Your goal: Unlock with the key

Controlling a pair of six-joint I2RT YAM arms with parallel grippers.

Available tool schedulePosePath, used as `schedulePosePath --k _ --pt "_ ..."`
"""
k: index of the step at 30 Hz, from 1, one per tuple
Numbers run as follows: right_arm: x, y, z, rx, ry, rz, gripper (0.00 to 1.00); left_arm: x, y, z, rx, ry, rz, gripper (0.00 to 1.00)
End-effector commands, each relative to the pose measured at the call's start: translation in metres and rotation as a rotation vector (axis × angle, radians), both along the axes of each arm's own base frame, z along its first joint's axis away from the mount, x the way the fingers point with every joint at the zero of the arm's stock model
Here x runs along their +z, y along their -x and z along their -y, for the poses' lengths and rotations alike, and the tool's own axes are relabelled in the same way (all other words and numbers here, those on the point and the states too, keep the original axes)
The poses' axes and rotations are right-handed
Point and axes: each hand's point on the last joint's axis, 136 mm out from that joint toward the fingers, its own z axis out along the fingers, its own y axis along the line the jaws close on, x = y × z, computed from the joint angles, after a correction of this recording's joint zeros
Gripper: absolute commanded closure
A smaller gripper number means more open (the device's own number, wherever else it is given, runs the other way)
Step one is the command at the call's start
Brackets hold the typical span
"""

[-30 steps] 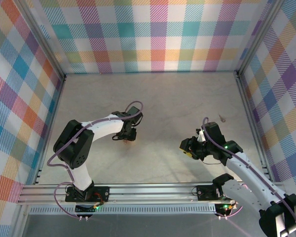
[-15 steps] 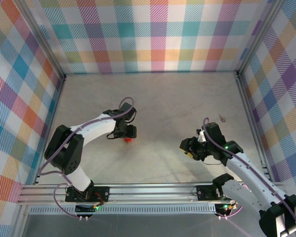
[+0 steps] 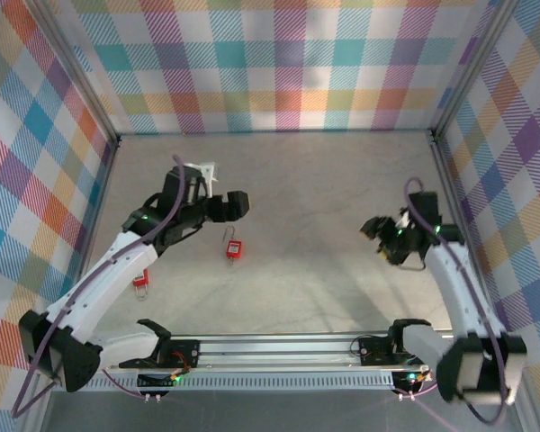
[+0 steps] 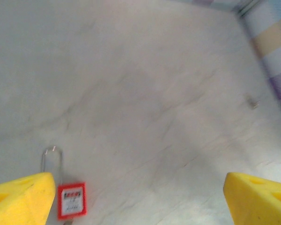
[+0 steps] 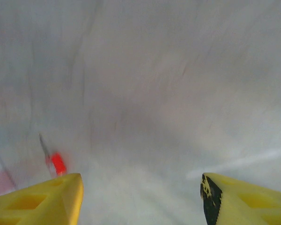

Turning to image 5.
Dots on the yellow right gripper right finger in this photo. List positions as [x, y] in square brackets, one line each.
[248, 201]

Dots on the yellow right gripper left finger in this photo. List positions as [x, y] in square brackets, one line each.
[44, 201]

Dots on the small key with red head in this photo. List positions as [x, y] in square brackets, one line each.
[58, 164]

